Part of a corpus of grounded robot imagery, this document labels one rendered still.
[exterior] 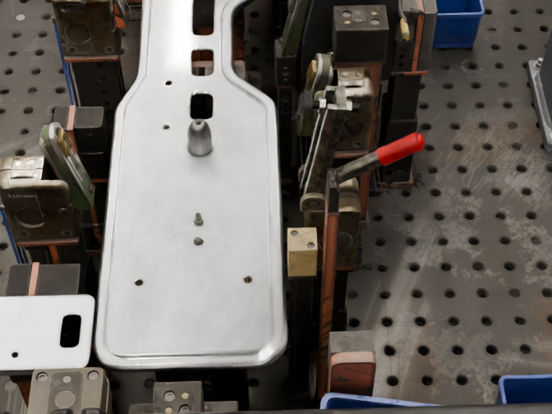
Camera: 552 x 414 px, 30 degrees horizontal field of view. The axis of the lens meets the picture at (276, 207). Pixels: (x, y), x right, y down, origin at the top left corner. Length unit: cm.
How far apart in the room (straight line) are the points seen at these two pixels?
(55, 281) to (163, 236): 14
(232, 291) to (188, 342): 9
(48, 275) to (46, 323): 8
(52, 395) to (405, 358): 61
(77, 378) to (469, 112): 98
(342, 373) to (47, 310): 42
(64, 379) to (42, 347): 11
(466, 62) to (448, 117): 15
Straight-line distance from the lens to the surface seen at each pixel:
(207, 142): 135
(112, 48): 160
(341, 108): 112
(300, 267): 121
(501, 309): 160
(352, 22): 137
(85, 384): 111
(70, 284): 128
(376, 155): 120
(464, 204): 171
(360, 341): 96
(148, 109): 143
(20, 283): 129
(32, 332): 123
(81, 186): 131
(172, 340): 119
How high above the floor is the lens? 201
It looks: 51 degrees down
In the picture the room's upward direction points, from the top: straight up
